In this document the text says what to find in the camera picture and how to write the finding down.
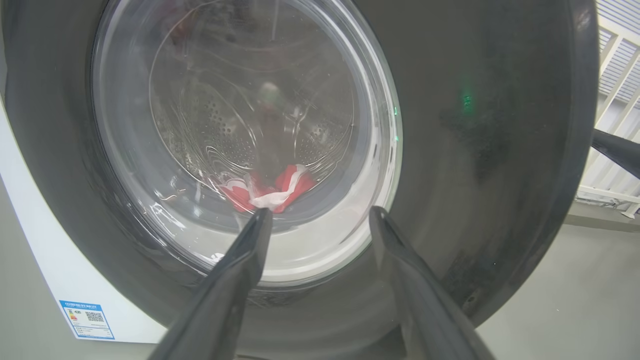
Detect dark round glass washer door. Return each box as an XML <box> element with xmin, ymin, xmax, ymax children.
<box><xmin>0</xmin><ymin>0</ymin><xmax>600</xmax><ymax>360</ymax></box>

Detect blue energy label sticker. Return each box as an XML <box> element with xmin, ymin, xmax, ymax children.
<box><xmin>59</xmin><ymin>300</ymin><xmax>115</xmax><ymax>341</ymax></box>

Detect perforated steel washer drum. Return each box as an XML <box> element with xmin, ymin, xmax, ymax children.
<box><xmin>150</xmin><ymin>50</ymin><xmax>356</xmax><ymax>182</ymax></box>

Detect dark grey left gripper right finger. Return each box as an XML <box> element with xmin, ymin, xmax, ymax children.
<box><xmin>369</xmin><ymin>205</ymin><xmax>496</xmax><ymax>360</ymax></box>

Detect white front-load washing machine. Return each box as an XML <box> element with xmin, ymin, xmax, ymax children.
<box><xmin>0</xmin><ymin>95</ymin><xmax>168</xmax><ymax>345</ymax></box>

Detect red and white garment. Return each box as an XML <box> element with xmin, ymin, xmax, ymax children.
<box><xmin>215</xmin><ymin>164</ymin><xmax>317</xmax><ymax>215</ymax></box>

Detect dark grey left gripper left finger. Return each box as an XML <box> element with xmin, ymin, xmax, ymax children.
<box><xmin>148</xmin><ymin>207</ymin><xmax>274</xmax><ymax>360</ymax></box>

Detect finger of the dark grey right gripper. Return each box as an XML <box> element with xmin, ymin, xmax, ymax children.
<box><xmin>591</xmin><ymin>128</ymin><xmax>640</xmax><ymax>179</ymax></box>

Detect white louvered window shutter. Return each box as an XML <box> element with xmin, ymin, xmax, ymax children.
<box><xmin>575</xmin><ymin>0</ymin><xmax>640</xmax><ymax>219</ymax></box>

